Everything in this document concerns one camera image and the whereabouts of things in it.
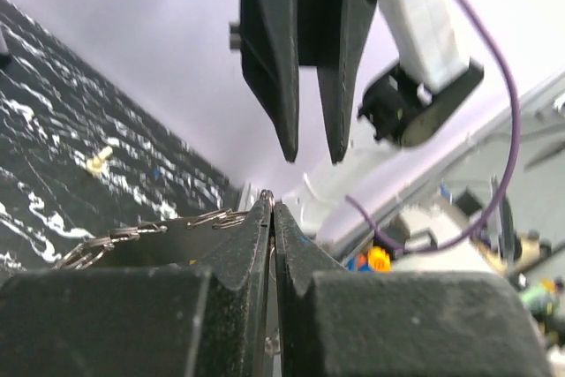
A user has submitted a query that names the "beige plastic peg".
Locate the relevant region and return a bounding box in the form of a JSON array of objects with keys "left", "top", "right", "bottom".
[{"left": 86, "top": 146, "right": 113, "bottom": 175}]

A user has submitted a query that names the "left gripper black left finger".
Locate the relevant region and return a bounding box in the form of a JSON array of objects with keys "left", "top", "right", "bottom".
[{"left": 1, "top": 200, "right": 272, "bottom": 376}]

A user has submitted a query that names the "silver keyring holder with keys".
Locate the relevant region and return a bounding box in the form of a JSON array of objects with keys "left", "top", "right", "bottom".
[{"left": 52, "top": 190, "right": 275, "bottom": 285}]

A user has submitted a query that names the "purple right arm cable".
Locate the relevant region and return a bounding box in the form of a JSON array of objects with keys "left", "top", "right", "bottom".
[{"left": 343, "top": 0, "right": 523, "bottom": 257}]

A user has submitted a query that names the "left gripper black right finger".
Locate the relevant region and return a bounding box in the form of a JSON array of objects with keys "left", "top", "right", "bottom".
[{"left": 273, "top": 204, "right": 552, "bottom": 376}]

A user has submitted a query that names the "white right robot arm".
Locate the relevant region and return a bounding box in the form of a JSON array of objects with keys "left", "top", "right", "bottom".
[{"left": 230, "top": 0, "right": 484, "bottom": 163}]

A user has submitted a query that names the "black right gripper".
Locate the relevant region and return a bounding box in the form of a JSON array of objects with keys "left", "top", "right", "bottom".
[{"left": 238, "top": 0, "right": 378, "bottom": 164}]

